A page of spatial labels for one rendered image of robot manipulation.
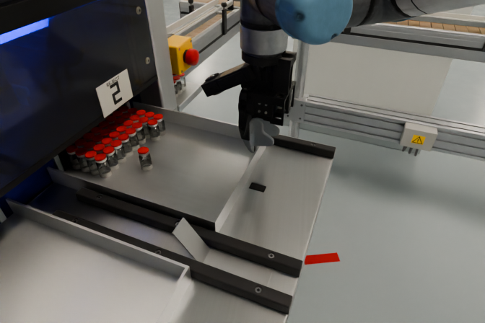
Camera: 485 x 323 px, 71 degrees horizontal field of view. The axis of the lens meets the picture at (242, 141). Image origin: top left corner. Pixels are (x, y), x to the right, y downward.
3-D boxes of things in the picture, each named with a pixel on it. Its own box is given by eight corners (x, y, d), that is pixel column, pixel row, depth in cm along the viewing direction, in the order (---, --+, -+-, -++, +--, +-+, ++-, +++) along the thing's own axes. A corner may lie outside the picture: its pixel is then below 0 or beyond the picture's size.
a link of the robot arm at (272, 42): (232, 27, 50) (251, 12, 56) (232, 56, 53) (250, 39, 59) (281, 33, 48) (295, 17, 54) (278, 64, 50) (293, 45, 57)
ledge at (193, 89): (134, 102, 91) (133, 96, 90) (161, 81, 101) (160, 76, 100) (180, 112, 87) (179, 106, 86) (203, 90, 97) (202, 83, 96)
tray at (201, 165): (53, 182, 64) (46, 167, 62) (136, 113, 83) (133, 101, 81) (216, 236, 54) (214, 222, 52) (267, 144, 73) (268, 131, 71)
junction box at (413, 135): (399, 145, 142) (405, 127, 137) (399, 138, 146) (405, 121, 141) (430, 152, 139) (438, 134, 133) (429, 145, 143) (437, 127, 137)
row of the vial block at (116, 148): (97, 177, 65) (91, 158, 62) (151, 127, 78) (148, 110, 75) (107, 179, 64) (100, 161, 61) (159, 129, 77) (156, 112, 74)
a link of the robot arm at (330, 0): (389, -30, 37) (332, -45, 45) (298, -22, 33) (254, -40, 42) (372, 41, 41) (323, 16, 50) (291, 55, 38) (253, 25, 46)
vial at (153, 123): (148, 140, 74) (144, 122, 71) (154, 135, 75) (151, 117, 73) (156, 143, 73) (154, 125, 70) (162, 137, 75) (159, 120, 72)
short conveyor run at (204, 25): (149, 112, 90) (138, 57, 81) (102, 102, 95) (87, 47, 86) (243, 32, 141) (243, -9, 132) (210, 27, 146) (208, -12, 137)
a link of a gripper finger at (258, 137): (270, 166, 64) (273, 126, 58) (241, 158, 65) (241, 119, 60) (275, 156, 66) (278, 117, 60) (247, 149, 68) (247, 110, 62)
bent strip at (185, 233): (176, 257, 51) (171, 232, 47) (186, 241, 53) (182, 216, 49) (265, 290, 47) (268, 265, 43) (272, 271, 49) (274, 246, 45)
